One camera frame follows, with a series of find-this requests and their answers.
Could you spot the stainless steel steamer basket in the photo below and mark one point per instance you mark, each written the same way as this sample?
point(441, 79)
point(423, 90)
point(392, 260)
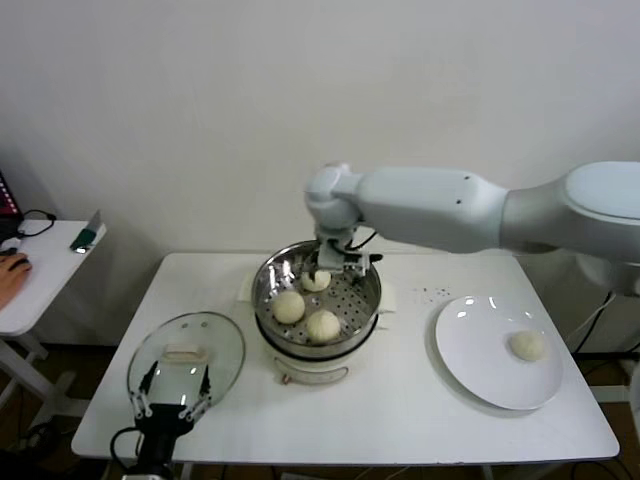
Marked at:
point(360, 310)

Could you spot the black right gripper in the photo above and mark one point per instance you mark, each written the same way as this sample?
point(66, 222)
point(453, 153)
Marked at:
point(332, 255)

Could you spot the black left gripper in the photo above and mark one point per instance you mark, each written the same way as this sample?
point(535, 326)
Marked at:
point(160, 420)

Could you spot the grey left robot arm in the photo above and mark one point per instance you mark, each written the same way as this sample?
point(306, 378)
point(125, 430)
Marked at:
point(147, 472)

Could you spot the white power strip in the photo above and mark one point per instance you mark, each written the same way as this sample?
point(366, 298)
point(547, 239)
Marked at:
point(35, 439)

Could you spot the person's hand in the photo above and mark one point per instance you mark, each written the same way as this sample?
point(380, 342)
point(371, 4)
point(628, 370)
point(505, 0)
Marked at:
point(10, 282)

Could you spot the white steamed baozi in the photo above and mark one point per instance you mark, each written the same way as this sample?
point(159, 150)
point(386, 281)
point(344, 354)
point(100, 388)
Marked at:
point(320, 284)
point(288, 307)
point(528, 346)
point(323, 327)

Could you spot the glass pot lid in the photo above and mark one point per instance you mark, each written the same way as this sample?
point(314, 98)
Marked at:
point(225, 345)

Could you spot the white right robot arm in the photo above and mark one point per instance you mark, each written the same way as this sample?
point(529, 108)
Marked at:
point(430, 210)

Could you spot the small white object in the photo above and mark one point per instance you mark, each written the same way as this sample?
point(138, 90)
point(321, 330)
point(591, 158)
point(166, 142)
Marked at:
point(10, 245)

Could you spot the white round plate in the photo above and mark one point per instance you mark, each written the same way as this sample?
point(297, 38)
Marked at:
point(470, 340)

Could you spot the white side table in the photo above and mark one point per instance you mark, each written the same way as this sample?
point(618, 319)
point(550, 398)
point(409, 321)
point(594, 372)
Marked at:
point(55, 280)

